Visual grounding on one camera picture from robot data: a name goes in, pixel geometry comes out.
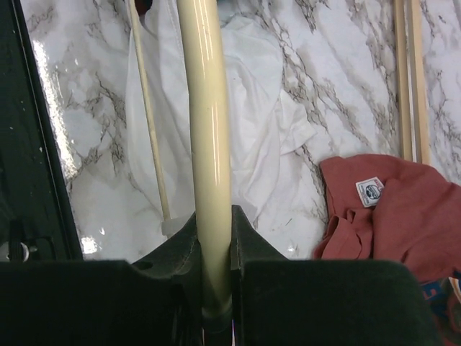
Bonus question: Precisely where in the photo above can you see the wooden clothes rack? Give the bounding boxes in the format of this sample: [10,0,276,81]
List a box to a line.
[393,0,431,165]

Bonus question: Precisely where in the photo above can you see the white tank top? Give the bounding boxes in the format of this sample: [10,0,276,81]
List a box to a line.
[139,1,315,231]

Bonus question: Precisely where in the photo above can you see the cream wooden hanger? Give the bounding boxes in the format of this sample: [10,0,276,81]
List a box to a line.
[125,0,233,346]

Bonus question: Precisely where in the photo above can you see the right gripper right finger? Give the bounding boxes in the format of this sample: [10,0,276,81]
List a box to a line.
[230,206,442,345]

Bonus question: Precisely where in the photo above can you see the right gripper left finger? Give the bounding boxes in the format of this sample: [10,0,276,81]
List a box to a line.
[1,218,202,345]

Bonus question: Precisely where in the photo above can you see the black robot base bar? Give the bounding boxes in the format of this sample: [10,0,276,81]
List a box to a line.
[1,1,83,260]

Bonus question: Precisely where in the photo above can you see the red graphic tank top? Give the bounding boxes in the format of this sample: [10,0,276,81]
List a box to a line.
[313,154,460,345]

